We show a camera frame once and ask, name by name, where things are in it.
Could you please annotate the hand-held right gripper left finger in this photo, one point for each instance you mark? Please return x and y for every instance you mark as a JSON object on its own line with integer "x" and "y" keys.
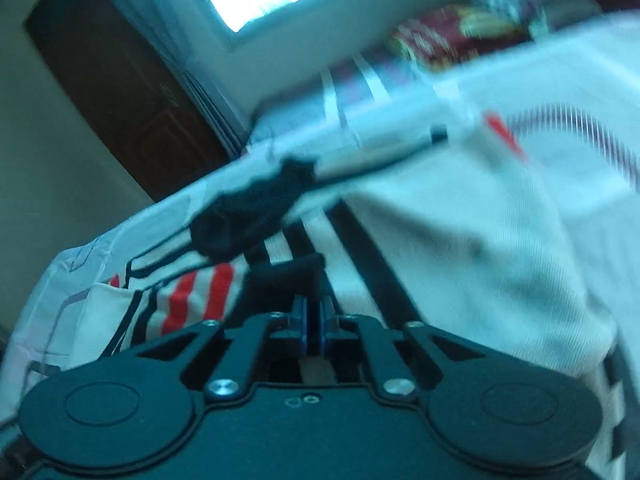
{"x": 300, "y": 321}

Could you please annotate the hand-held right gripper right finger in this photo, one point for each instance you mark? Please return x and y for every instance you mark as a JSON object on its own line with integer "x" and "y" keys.
{"x": 327, "y": 321}

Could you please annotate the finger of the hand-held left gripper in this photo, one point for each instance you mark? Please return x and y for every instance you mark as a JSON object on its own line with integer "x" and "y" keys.
{"x": 240, "y": 215}

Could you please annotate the striped knit sweater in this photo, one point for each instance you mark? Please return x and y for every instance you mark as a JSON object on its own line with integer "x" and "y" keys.
{"x": 450, "y": 260}

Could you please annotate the purple striped bed sheet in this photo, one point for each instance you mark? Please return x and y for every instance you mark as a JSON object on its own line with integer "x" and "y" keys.
{"x": 345, "y": 90}

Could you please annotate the light blue curtain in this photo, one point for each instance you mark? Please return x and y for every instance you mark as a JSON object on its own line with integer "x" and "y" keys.
{"x": 175, "y": 55}

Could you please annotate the bed with light sheet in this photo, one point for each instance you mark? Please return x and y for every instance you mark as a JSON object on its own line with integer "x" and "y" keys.
{"x": 67, "y": 272}

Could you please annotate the dark wooden door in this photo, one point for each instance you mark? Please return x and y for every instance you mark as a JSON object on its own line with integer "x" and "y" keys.
{"x": 115, "y": 75}

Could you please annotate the red patterned pillow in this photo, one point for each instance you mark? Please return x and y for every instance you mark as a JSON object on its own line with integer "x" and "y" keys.
{"x": 450, "y": 35}

